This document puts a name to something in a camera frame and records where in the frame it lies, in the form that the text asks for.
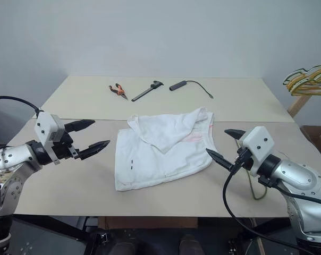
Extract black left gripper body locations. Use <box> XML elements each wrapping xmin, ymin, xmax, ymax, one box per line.
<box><xmin>53</xmin><ymin>126</ymin><xmax>80</xmax><ymax>162</ymax></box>

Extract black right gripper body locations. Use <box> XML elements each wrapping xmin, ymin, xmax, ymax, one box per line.
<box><xmin>234</xmin><ymin>147</ymin><xmax>255</xmax><ymax>171</ymax></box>

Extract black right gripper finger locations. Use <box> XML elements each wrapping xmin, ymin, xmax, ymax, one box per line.
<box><xmin>224</xmin><ymin>129</ymin><xmax>248</xmax><ymax>140</ymax></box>
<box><xmin>205</xmin><ymin>148</ymin><xmax>236</xmax><ymax>172</ymax></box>

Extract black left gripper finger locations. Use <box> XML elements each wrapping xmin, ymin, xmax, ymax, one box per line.
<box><xmin>64</xmin><ymin>119</ymin><xmax>96</xmax><ymax>133</ymax></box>
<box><xmin>78</xmin><ymin>140</ymin><xmax>112</xmax><ymax>160</ymax></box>

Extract white shorts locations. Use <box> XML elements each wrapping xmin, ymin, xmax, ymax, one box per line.
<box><xmin>114</xmin><ymin>106</ymin><xmax>215</xmax><ymax>192</ymax></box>

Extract black caliper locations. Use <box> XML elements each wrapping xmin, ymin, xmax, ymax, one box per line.
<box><xmin>131</xmin><ymin>79</ymin><xmax>165</xmax><ymax>103</ymax></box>

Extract brown cardboard box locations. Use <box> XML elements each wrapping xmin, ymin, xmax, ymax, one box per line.
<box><xmin>299</xmin><ymin>125</ymin><xmax>321</xmax><ymax>160</ymax></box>

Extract black case with white dots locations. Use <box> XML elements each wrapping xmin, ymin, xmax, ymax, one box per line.
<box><xmin>10</xmin><ymin>215</ymin><xmax>87</xmax><ymax>255</ymax></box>
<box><xmin>201</xmin><ymin>218</ymin><xmax>258</xmax><ymax>255</ymax></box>

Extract bundle of wooden hangers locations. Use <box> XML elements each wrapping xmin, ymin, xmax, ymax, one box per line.
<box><xmin>283</xmin><ymin>54</ymin><xmax>321</xmax><ymax>97</ymax></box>

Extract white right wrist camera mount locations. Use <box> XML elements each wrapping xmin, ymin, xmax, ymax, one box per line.
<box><xmin>241</xmin><ymin>126</ymin><xmax>276</xmax><ymax>177</ymax></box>

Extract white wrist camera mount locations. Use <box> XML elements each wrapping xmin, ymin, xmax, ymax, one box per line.
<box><xmin>35</xmin><ymin>111</ymin><xmax>64</xmax><ymax>166</ymax></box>
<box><xmin>241</xmin><ymin>126</ymin><xmax>276</xmax><ymax>177</ymax></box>

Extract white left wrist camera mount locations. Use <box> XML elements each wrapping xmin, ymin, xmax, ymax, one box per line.
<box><xmin>35</xmin><ymin>111</ymin><xmax>64</xmax><ymax>166</ymax></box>

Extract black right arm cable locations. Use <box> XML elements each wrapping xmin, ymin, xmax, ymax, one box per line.
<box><xmin>222</xmin><ymin>156</ymin><xmax>321</xmax><ymax>255</ymax></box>

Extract orange handled pliers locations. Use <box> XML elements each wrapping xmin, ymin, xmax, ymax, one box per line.
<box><xmin>108</xmin><ymin>83</ymin><xmax>129</xmax><ymax>101</ymax></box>

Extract black adapter with cable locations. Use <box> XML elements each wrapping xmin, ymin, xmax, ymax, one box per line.
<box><xmin>168</xmin><ymin>80</ymin><xmax>215</xmax><ymax>100</ymax></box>

